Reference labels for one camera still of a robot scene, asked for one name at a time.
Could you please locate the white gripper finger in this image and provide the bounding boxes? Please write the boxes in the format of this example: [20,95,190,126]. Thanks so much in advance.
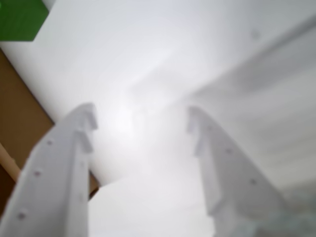
[186,106,291,237]
[0,102,99,237]

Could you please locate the green cube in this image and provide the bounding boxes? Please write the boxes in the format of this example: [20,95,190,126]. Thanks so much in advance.
[0,0,49,42]

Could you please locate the brown cardboard box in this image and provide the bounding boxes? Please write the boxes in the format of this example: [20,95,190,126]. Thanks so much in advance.
[0,47,100,205]

